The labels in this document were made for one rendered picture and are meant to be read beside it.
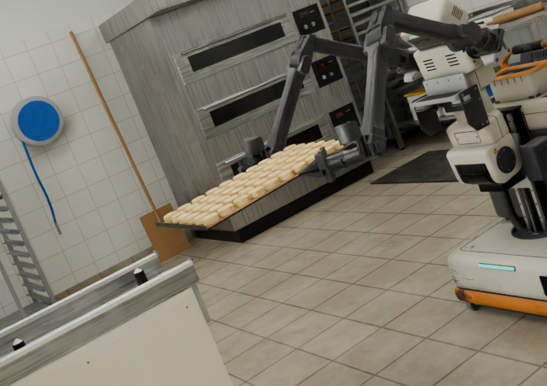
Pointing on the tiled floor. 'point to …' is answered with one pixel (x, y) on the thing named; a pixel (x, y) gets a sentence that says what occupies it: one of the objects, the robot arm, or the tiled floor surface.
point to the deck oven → (230, 85)
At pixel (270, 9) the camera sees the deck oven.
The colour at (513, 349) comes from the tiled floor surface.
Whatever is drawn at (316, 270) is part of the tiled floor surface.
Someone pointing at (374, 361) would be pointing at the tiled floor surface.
